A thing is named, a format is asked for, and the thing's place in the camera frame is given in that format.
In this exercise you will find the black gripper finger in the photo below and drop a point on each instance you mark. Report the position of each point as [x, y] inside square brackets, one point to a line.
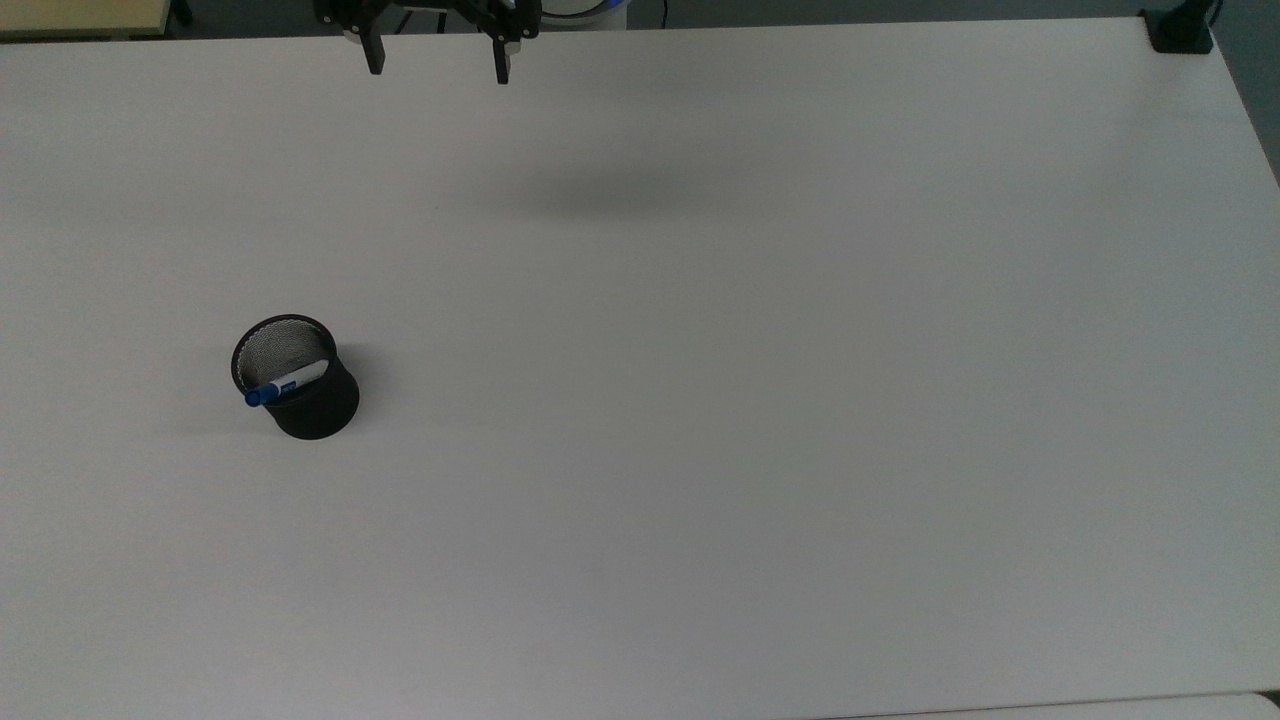
[502, 62]
[374, 52]

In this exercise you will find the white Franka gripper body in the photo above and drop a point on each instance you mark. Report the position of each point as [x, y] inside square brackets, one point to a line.
[422, 8]

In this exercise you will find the white marker with blue cap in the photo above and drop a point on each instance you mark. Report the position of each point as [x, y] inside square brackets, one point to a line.
[285, 384]

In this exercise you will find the light wooden table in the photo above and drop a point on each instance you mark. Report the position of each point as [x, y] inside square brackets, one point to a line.
[80, 15]

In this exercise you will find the black mesh pen cup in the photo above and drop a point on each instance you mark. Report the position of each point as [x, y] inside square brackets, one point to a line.
[310, 405]

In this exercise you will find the black table clamp mount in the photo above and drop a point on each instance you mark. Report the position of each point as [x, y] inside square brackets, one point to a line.
[1180, 30]

